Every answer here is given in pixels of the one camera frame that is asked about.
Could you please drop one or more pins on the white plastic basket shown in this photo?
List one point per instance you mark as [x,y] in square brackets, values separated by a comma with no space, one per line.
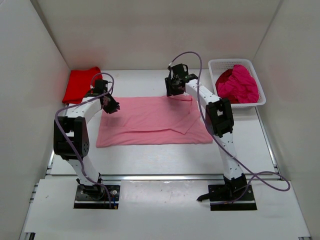
[218,66]

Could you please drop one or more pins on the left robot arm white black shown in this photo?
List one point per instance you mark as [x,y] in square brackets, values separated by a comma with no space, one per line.
[71,139]

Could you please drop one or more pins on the aluminium rail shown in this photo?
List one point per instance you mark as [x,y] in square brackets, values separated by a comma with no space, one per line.
[157,177]

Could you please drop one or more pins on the light pink polo shirt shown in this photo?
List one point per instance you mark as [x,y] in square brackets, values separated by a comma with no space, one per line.
[153,120]

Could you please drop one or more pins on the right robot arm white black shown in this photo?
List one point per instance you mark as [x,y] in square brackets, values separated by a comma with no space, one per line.
[219,122]

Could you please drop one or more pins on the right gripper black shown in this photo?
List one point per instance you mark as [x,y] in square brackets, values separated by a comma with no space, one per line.
[168,82]

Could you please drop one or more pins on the dark red t shirt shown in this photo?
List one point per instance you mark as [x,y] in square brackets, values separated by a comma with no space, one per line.
[224,77]

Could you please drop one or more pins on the folded red t shirt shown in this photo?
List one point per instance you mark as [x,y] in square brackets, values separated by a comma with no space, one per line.
[79,83]

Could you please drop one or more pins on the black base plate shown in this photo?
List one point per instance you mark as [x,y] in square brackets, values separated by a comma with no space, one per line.
[222,199]
[97,198]

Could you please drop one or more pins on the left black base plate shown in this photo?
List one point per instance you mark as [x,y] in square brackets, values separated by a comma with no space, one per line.
[97,198]

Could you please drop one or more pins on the magenta t shirt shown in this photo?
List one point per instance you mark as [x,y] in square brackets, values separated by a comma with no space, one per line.
[241,87]

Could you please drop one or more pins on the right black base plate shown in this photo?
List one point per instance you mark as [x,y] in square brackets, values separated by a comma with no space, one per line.
[222,199]

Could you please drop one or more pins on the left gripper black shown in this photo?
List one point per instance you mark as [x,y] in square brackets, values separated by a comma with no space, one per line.
[115,105]

